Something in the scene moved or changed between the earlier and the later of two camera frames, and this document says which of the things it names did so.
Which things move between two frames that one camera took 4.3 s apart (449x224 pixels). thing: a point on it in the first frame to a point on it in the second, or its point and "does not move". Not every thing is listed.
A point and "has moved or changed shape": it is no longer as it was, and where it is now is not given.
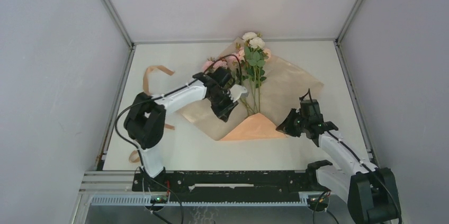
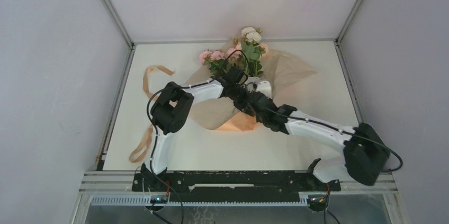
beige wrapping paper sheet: [258, 83] has moved or changed shape
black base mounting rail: [226, 187] does not move
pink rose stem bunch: [235, 66] has moved or changed shape
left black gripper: [223, 114] to [242, 105]
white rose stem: [254, 61] has moved or changed shape
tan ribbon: [146, 87] does not move
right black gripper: [285, 126] to [258, 118]
